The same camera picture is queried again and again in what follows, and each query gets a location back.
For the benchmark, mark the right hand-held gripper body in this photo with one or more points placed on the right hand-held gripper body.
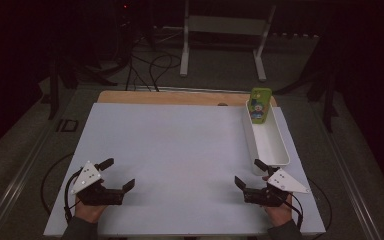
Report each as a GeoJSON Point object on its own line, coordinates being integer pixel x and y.
{"type": "Point", "coordinates": [266, 196]}

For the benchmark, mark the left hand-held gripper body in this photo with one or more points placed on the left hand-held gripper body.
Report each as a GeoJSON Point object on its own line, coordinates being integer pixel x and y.
{"type": "Point", "coordinates": [101, 197]}

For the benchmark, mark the white plastic bin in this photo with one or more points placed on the white plastic bin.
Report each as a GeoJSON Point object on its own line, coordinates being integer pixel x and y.
{"type": "Point", "coordinates": [270, 146]}

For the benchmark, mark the green cartoon print phone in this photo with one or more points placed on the green cartoon print phone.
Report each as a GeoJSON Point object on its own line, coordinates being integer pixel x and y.
{"type": "Point", "coordinates": [260, 106]}

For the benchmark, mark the person's left hand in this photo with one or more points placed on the person's left hand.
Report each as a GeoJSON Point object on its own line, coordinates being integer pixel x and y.
{"type": "Point", "coordinates": [90, 212]}

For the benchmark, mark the person's right hand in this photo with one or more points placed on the person's right hand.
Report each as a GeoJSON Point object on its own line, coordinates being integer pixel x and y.
{"type": "Point", "coordinates": [280, 215]}

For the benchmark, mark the white table board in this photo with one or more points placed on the white table board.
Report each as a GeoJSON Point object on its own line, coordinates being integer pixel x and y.
{"type": "Point", "coordinates": [166, 146]}

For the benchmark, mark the black stand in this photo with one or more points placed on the black stand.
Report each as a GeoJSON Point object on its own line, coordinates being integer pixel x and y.
{"type": "Point", "coordinates": [328, 110]}
{"type": "Point", "coordinates": [53, 100]}

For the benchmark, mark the metal floor rail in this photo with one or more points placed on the metal floor rail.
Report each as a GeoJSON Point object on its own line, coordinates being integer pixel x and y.
{"type": "Point", "coordinates": [353, 196]}
{"type": "Point", "coordinates": [16, 185]}

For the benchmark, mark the white metal stand frame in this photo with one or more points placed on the white metal stand frame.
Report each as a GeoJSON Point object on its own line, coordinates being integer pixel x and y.
{"type": "Point", "coordinates": [184, 50]}

